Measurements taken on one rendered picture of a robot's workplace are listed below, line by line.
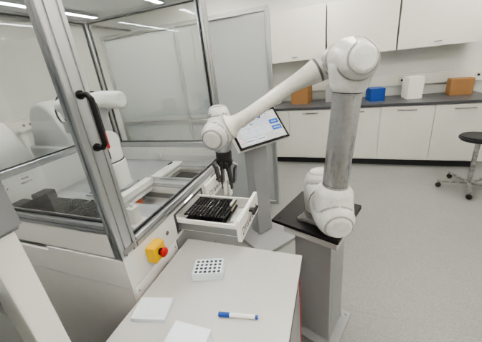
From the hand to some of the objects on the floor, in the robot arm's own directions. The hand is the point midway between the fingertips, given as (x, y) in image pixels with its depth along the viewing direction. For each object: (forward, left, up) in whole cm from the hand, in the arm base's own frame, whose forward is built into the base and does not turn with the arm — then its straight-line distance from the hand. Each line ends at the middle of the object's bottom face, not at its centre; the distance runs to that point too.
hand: (227, 188), depth 125 cm
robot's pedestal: (-33, -30, -101) cm, 110 cm away
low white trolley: (-23, +38, -100) cm, 109 cm away
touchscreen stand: (+47, -82, -101) cm, 138 cm away
